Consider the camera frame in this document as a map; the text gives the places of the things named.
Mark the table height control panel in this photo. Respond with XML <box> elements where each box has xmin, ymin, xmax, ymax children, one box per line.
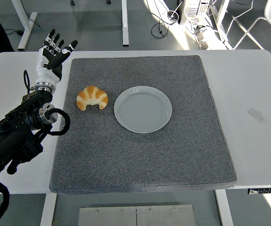
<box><xmin>247</xmin><ymin>187</ymin><xmax>271</xmax><ymax>195</ymax></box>

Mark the grey speckled mat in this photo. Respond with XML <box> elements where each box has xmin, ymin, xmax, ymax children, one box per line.
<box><xmin>48</xmin><ymin>55</ymin><xmax>237</xmax><ymax>195</ymax></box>

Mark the white table leg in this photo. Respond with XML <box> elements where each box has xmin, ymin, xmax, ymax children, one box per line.
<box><xmin>215</xmin><ymin>189</ymin><xmax>234</xmax><ymax>226</ymax></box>
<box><xmin>40</xmin><ymin>193</ymin><xmax>57</xmax><ymax>226</ymax></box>

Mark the clear tape patch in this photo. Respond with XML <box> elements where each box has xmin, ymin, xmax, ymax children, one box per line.
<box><xmin>247</xmin><ymin>107</ymin><xmax>267</xmax><ymax>124</ymax></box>

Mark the white computer tower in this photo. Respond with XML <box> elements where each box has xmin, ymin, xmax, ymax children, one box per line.
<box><xmin>180</xmin><ymin>0</ymin><xmax>211</xmax><ymax>25</ymax></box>

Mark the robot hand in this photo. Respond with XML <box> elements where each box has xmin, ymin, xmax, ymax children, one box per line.
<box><xmin>34</xmin><ymin>28</ymin><xmax>79</xmax><ymax>86</ymax></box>

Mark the black looped floor cable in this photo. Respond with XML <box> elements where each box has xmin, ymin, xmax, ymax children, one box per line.
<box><xmin>151</xmin><ymin>10</ymin><xmax>181</xmax><ymax>38</ymax></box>

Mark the grey metal plate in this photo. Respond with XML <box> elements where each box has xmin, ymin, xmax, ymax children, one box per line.
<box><xmin>78</xmin><ymin>206</ymin><xmax>137</xmax><ymax>226</ymax></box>
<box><xmin>136</xmin><ymin>204</ymin><xmax>196</xmax><ymax>226</ymax></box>

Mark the golden croissant bread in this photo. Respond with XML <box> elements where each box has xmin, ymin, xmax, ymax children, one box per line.
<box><xmin>76</xmin><ymin>85</ymin><xmax>109</xmax><ymax>111</ymax></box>

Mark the white desk leg with foot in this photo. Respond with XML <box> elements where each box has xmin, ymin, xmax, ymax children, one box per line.
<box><xmin>121</xmin><ymin>0</ymin><xmax>130</xmax><ymax>47</ymax></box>
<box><xmin>10</xmin><ymin>0</ymin><xmax>39</xmax><ymax>51</ymax></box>

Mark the round grey plate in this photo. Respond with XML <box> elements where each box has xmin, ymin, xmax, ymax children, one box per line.
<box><xmin>113</xmin><ymin>85</ymin><xmax>173</xmax><ymax>134</ymax></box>

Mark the thin black floor cable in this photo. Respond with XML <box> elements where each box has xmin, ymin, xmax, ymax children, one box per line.
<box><xmin>3</xmin><ymin>17</ymin><xmax>41</xmax><ymax>36</ymax></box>

